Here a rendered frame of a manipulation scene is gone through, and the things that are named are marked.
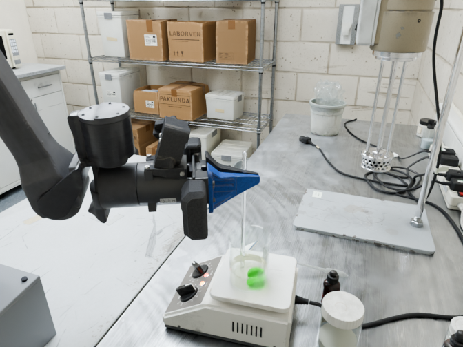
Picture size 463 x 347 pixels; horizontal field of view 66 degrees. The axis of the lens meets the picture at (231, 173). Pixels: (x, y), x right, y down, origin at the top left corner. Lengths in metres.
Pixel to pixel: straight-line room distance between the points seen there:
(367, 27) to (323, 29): 2.09
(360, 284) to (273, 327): 0.24
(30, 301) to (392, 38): 0.73
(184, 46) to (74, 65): 1.42
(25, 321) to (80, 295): 0.14
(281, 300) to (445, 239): 0.49
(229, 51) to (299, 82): 0.62
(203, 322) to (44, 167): 0.32
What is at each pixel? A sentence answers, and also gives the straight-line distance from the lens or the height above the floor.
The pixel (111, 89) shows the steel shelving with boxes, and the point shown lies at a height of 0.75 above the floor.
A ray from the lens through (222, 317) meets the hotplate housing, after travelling 0.57.
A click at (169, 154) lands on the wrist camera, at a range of 0.44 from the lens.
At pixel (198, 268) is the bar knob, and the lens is 0.63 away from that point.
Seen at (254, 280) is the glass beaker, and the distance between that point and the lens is 0.54.
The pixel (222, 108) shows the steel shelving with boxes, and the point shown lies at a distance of 2.79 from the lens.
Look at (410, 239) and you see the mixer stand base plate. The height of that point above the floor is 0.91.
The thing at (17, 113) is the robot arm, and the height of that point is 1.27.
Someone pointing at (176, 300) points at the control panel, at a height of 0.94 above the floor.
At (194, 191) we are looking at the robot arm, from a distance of 0.38.
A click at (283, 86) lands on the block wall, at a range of 2.95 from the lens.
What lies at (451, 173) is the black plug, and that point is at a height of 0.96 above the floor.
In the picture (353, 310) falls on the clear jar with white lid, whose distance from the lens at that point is 0.57.
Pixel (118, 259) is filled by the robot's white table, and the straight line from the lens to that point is 0.79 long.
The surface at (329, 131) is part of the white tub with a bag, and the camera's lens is 1.47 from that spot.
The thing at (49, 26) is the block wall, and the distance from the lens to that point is 3.99.
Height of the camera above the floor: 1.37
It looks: 25 degrees down
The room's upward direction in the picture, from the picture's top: straight up
